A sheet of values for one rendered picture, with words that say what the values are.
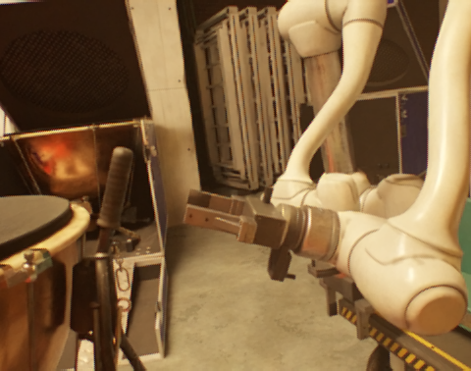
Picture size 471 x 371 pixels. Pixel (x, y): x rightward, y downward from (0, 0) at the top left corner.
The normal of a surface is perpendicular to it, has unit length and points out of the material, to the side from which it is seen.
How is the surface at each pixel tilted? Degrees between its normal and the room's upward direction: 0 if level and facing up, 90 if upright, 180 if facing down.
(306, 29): 107
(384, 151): 90
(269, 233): 90
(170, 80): 90
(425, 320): 98
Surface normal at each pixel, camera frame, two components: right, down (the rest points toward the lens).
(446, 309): 0.01, 0.35
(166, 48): 0.48, 0.10
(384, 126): -0.65, 0.21
